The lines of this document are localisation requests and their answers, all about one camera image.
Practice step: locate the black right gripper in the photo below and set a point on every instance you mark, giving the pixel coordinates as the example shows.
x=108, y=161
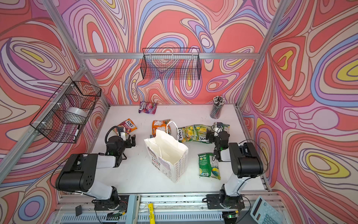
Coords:
x=212, y=136

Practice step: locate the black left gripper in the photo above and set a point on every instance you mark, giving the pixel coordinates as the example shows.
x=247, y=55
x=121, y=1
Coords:
x=130, y=141

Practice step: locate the yellow green Fox's candy bag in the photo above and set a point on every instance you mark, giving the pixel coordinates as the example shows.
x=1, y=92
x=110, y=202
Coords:
x=197, y=133

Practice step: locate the green lemon candy bag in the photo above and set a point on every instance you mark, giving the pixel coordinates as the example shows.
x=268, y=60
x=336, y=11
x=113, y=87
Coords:
x=208, y=166

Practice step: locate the white printed paper bag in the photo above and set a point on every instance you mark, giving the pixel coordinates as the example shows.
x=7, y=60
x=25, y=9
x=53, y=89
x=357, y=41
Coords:
x=167, y=154

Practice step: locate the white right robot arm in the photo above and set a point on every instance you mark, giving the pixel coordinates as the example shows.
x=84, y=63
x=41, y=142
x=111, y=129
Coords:
x=245, y=163

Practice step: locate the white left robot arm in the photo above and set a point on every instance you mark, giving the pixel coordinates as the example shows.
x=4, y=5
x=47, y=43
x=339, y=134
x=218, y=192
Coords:
x=79, y=173

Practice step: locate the red orange Fox's candy bag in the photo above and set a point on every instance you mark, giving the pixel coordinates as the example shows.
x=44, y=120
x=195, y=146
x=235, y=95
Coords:
x=128, y=125

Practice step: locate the purple Fox's candy bag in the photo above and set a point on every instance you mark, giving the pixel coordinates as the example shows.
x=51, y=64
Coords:
x=148, y=107

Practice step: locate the orange snack bag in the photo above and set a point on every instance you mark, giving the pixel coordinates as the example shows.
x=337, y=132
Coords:
x=161, y=125

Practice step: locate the cup of striped straws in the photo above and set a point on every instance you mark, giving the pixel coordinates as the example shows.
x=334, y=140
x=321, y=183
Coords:
x=218, y=103

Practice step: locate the black marker pen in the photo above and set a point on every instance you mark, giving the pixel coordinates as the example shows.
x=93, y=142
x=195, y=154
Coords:
x=75, y=136

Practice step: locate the white calculator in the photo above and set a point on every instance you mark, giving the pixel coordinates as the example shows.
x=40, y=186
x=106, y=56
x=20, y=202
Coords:
x=263, y=213

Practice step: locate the black wire basket left wall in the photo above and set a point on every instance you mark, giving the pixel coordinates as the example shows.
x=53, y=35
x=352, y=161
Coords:
x=50, y=121

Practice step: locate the black wire basket wall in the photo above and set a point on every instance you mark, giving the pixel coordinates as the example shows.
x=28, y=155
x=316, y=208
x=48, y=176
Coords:
x=167, y=63
x=50, y=121

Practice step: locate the black wire basket back wall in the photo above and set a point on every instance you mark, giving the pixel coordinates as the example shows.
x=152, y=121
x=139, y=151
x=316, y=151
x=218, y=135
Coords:
x=167, y=63

